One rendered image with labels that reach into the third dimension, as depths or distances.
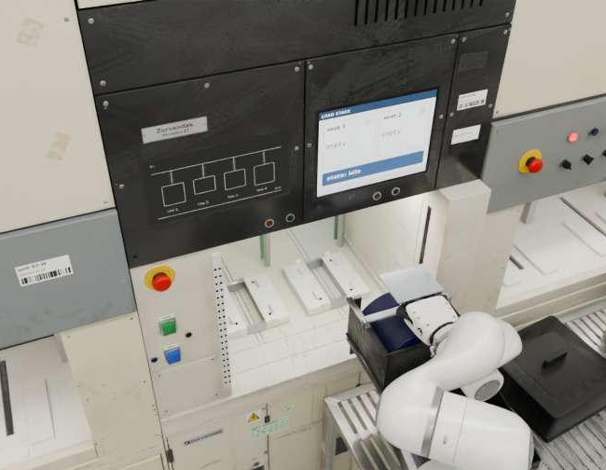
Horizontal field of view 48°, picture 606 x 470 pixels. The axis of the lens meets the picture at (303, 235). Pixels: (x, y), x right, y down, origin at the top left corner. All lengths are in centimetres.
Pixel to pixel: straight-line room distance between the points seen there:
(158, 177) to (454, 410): 71
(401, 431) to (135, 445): 103
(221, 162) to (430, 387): 63
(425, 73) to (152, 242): 68
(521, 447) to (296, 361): 104
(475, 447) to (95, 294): 84
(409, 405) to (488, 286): 110
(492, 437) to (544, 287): 134
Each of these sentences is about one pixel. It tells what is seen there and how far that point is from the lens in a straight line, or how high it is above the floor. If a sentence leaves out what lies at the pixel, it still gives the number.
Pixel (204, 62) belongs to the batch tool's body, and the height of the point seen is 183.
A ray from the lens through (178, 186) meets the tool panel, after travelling 138.
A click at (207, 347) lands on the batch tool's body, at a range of 172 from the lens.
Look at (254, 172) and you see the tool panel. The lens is 142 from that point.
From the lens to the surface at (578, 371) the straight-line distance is 211.
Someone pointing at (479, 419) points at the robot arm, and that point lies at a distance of 102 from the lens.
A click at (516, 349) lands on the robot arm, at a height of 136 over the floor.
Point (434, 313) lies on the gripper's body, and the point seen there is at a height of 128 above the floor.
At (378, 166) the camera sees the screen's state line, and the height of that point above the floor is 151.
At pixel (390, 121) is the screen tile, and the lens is 151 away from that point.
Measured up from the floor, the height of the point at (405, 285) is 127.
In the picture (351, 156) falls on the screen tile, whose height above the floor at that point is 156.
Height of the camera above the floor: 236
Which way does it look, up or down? 39 degrees down
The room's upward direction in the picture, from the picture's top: 1 degrees clockwise
